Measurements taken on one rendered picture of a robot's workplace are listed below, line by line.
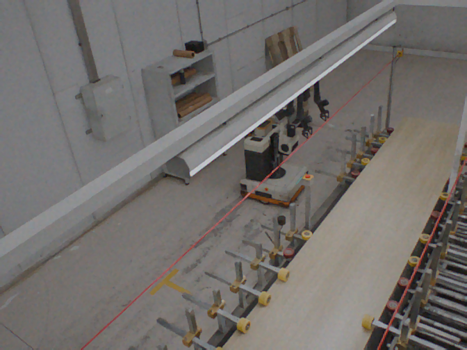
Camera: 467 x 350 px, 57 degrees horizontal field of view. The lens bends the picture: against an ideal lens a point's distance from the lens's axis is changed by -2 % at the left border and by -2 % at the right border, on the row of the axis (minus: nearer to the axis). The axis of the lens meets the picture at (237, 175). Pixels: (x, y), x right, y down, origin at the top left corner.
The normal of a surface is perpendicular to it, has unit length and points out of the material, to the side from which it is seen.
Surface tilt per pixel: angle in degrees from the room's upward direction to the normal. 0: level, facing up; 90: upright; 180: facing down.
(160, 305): 0
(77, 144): 90
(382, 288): 0
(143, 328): 0
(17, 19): 90
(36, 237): 90
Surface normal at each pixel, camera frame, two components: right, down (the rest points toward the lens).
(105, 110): 0.82, 0.24
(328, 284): -0.09, -0.84
